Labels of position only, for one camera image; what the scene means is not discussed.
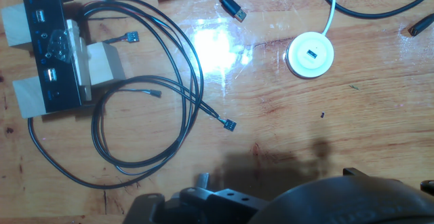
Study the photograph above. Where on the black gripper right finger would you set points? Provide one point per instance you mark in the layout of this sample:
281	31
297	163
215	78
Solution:
354	172

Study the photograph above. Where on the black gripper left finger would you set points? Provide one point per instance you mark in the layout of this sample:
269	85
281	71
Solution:
217	203

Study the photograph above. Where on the black USB docking station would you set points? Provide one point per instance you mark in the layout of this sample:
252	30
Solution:
51	47

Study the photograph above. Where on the light wooden cube block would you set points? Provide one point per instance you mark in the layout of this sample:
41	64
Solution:
15	25
105	64
28	98

